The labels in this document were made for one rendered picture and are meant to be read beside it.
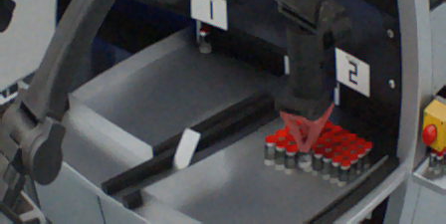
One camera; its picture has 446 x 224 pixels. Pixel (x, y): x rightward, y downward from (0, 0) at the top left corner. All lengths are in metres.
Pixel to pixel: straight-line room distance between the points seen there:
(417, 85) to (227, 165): 0.41
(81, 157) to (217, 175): 0.25
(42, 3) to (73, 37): 1.11
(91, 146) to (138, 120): 0.13
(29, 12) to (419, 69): 1.02
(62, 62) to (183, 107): 0.84
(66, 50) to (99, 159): 0.70
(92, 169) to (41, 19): 0.58
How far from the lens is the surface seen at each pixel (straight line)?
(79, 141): 2.07
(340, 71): 1.99
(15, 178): 1.35
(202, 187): 1.94
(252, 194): 1.92
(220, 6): 2.15
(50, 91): 1.34
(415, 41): 1.81
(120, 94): 2.21
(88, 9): 1.33
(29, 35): 2.45
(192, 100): 2.17
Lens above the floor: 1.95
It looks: 29 degrees down
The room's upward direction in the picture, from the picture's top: 2 degrees counter-clockwise
